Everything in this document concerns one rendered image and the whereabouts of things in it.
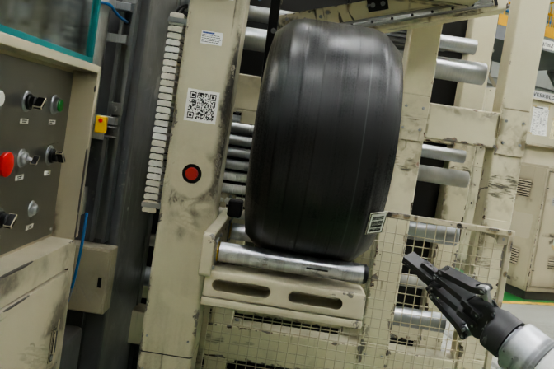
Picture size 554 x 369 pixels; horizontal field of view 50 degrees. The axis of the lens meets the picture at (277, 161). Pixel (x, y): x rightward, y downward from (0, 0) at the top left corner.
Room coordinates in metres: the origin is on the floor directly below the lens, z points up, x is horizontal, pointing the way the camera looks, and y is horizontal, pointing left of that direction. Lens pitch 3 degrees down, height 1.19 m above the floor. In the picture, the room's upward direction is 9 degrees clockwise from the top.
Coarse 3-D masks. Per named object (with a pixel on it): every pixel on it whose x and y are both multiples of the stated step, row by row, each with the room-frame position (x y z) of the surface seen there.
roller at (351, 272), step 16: (224, 256) 1.30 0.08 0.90; (240, 256) 1.30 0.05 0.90; (256, 256) 1.30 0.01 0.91; (272, 256) 1.30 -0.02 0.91; (288, 256) 1.31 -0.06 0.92; (304, 256) 1.31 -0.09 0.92; (288, 272) 1.31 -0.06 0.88; (304, 272) 1.30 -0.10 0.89; (320, 272) 1.30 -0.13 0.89; (336, 272) 1.30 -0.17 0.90; (352, 272) 1.30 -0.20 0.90; (368, 272) 1.30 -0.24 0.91
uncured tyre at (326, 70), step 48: (288, 48) 1.25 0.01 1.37; (336, 48) 1.25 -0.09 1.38; (384, 48) 1.28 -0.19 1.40; (288, 96) 1.19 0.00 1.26; (336, 96) 1.19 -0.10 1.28; (384, 96) 1.20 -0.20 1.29; (288, 144) 1.17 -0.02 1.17; (336, 144) 1.17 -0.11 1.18; (384, 144) 1.18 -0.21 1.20; (288, 192) 1.19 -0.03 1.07; (336, 192) 1.19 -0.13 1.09; (384, 192) 1.21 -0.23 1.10; (288, 240) 1.27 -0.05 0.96; (336, 240) 1.25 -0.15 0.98
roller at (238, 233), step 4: (232, 224) 1.60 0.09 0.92; (236, 224) 1.60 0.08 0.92; (240, 224) 1.60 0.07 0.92; (232, 228) 1.58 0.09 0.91; (236, 228) 1.58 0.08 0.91; (240, 228) 1.59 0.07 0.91; (244, 228) 1.59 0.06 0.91; (232, 232) 1.58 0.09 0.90; (236, 232) 1.58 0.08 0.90; (240, 232) 1.58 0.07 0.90; (244, 232) 1.58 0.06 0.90; (228, 236) 1.59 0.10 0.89; (232, 236) 1.59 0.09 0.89; (236, 236) 1.58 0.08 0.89; (240, 236) 1.58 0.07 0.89; (244, 236) 1.58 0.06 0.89; (248, 236) 1.58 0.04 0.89; (240, 240) 1.59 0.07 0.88; (244, 240) 1.59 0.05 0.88; (248, 240) 1.59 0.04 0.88
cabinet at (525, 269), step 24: (528, 168) 5.56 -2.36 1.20; (552, 168) 5.36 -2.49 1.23; (528, 192) 5.51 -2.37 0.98; (552, 192) 5.39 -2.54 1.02; (528, 216) 5.46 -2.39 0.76; (552, 216) 5.40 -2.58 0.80; (528, 240) 5.42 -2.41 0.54; (552, 240) 5.42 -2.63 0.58; (528, 264) 5.37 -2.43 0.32; (552, 264) 5.44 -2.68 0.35; (528, 288) 5.36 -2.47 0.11; (552, 288) 5.47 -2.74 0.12
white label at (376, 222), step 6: (372, 216) 1.21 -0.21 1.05; (378, 216) 1.22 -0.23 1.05; (384, 216) 1.22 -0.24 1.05; (372, 222) 1.23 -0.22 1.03; (378, 222) 1.23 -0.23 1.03; (384, 222) 1.24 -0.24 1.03; (366, 228) 1.23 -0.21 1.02; (372, 228) 1.24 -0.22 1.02; (378, 228) 1.24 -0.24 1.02; (366, 234) 1.24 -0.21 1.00
